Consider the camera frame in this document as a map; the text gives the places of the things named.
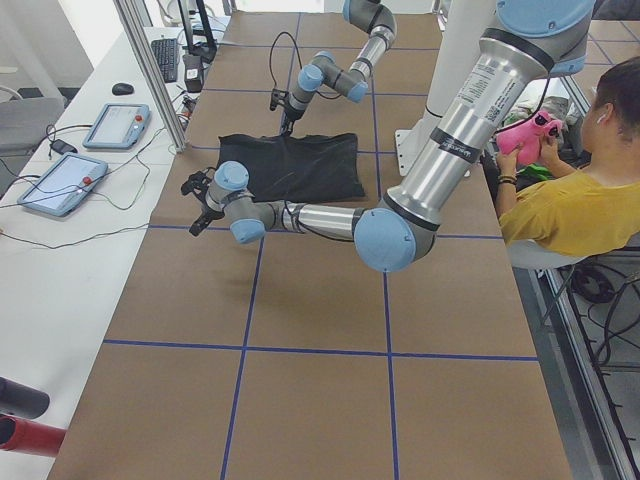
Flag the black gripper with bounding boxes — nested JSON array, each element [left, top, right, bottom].
[[269, 88, 303, 137], [180, 170, 223, 236]]

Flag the black printed t-shirt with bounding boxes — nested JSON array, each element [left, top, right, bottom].
[[218, 133, 365, 203]]

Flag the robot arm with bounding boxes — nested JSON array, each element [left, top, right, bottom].
[[269, 1, 397, 136], [181, 1, 594, 272]]

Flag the black power adapter box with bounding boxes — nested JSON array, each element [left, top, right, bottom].
[[182, 53, 204, 93]]

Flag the far teach pendant tablet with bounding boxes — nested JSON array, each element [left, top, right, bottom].
[[82, 103, 151, 150]]

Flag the teach pendant tablet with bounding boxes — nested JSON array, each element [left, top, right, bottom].
[[82, 103, 151, 150], [17, 152, 109, 217]]

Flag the black computer keyboard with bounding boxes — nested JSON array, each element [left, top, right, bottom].
[[150, 38, 179, 83]]

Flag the near teach pendant tablet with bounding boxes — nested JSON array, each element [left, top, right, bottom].
[[17, 152, 109, 217]]

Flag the black computer mouse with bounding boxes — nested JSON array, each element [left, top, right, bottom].
[[111, 82, 135, 96]]

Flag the brown table cover mat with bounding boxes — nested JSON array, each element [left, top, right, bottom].
[[50, 12, 571, 479]]

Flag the pink plush toy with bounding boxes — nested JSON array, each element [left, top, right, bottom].
[[496, 110, 563, 166]]

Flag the black water bottle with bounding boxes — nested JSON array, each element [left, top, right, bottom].
[[1, 377, 50, 419]]

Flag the red bottle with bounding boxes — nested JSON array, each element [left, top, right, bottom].
[[1, 415, 67, 457]]

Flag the person in yellow shirt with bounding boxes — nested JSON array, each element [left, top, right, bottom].
[[494, 57, 639, 257]]

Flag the aluminium frame post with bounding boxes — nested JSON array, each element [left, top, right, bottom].
[[113, 0, 186, 153]]

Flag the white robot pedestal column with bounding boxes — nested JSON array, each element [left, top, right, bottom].
[[416, 0, 496, 138]]

